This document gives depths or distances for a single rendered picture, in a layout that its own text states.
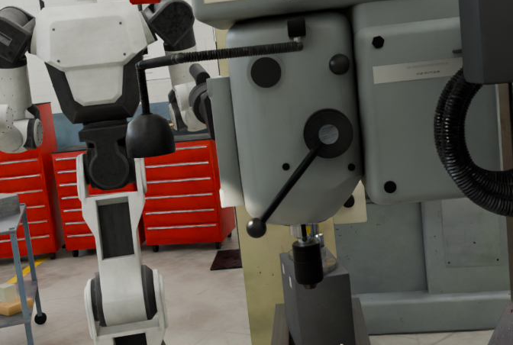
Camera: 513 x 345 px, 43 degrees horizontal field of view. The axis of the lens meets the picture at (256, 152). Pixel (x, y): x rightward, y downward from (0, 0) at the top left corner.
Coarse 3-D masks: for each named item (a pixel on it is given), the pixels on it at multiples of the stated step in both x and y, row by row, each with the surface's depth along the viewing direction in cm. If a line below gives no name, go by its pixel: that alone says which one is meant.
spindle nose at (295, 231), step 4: (312, 224) 104; (316, 224) 104; (292, 228) 104; (296, 228) 104; (300, 228) 103; (312, 228) 104; (316, 228) 104; (292, 232) 105; (296, 232) 104; (300, 232) 104; (312, 232) 104; (316, 232) 104; (292, 236) 105; (296, 236) 104; (300, 236) 104; (308, 236) 104; (312, 236) 104
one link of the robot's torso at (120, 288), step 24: (144, 168) 177; (144, 192) 171; (96, 216) 164; (120, 216) 170; (96, 240) 163; (120, 240) 169; (120, 264) 163; (96, 288) 162; (120, 288) 162; (144, 288) 162; (96, 312) 162; (120, 312) 162; (144, 312) 163
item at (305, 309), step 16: (288, 256) 154; (288, 272) 145; (336, 272) 138; (288, 288) 148; (320, 288) 137; (336, 288) 137; (288, 304) 152; (304, 304) 137; (320, 304) 137; (336, 304) 138; (288, 320) 156; (304, 320) 137; (320, 320) 138; (336, 320) 138; (352, 320) 139; (304, 336) 138; (320, 336) 138; (336, 336) 139; (352, 336) 139
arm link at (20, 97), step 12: (0, 72) 168; (12, 72) 168; (24, 72) 171; (0, 84) 169; (12, 84) 169; (24, 84) 172; (0, 96) 171; (12, 96) 171; (24, 96) 173; (12, 108) 172; (24, 108) 174; (36, 108) 177; (36, 120) 175; (36, 132) 173; (36, 144) 174
